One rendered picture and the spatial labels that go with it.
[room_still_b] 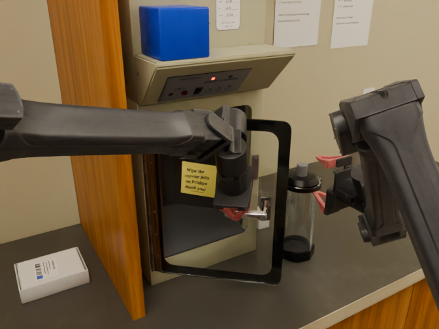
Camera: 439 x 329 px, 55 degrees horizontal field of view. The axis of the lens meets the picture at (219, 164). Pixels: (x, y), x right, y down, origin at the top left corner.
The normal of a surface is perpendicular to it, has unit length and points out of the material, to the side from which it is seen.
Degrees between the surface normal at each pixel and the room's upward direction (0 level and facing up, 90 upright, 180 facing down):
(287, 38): 90
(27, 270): 0
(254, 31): 90
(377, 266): 0
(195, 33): 90
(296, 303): 0
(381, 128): 56
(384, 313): 90
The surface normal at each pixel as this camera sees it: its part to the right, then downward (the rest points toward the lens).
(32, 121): 0.80, -0.41
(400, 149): -0.27, -0.21
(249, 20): 0.50, 0.34
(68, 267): 0.00, -0.92
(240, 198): -0.08, -0.66
